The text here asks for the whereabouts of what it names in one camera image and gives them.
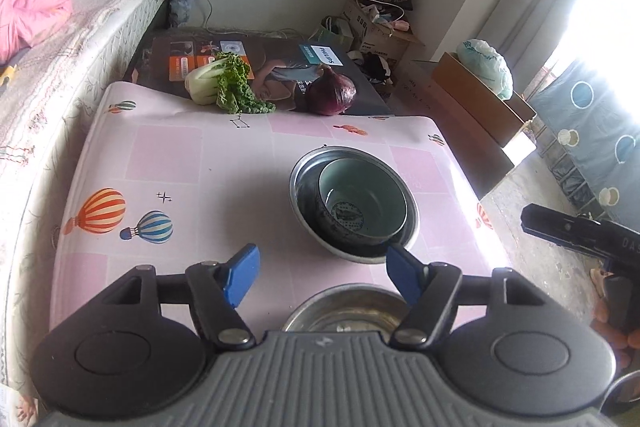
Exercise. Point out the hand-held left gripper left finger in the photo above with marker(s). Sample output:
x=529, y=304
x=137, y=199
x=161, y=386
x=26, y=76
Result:
x=242, y=274

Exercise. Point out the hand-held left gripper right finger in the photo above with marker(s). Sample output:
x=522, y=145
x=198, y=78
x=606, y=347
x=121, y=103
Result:
x=405, y=274

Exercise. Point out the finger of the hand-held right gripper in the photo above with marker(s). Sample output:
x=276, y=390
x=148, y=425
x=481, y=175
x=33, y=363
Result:
x=560, y=227

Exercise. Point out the small steel bowl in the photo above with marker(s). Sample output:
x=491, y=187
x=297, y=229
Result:
x=340, y=312

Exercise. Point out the green ceramic bowl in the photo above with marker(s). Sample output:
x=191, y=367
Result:
x=360, y=192

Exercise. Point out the person's right hand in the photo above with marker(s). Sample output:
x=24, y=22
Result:
x=627, y=338

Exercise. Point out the metal drying rack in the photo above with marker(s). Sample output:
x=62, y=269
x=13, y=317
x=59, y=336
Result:
x=565, y=177

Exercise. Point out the blue hanging blanket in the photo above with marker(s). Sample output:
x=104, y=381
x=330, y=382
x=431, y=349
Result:
x=590, y=132

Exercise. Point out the pink printed tablecloth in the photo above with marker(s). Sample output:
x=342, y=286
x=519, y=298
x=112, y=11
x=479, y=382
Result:
x=200, y=167

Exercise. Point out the brown wooden panel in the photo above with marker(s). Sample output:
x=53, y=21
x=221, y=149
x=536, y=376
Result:
x=450, y=142

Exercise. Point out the long cardboard box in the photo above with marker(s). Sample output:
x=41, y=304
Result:
x=465, y=87

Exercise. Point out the green plastic bag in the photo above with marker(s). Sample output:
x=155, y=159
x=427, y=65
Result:
x=482, y=64

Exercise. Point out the bok choy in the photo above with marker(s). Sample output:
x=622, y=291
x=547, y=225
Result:
x=205, y=82

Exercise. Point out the red onion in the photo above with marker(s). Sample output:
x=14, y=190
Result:
x=332, y=92

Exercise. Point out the open cardboard box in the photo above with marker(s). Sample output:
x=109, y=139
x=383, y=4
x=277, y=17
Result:
x=370, y=37

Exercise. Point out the white mattress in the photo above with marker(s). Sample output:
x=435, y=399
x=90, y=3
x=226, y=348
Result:
x=75, y=57

